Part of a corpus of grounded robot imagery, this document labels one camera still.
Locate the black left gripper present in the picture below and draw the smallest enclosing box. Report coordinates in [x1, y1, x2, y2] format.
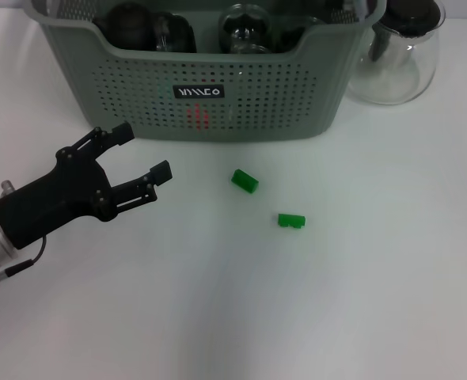
[0, 121, 173, 250]

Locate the grey perforated storage bin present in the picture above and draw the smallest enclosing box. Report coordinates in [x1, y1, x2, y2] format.
[21, 0, 388, 143]

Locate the green sloped brick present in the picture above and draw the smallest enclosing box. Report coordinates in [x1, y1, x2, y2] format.
[230, 169, 260, 195]

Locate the dark clay teapot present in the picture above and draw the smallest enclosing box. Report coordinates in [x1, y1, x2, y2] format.
[93, 2, 158, 51]

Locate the green notched brick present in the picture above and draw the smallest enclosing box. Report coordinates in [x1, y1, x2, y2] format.
[277, 212, 307, 230]

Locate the glass teapot black lid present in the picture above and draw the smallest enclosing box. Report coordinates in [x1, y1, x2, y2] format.
[346, 0, 446, 106]

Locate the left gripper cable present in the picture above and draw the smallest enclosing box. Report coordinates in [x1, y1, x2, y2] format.
[3, 235, 47, 276]

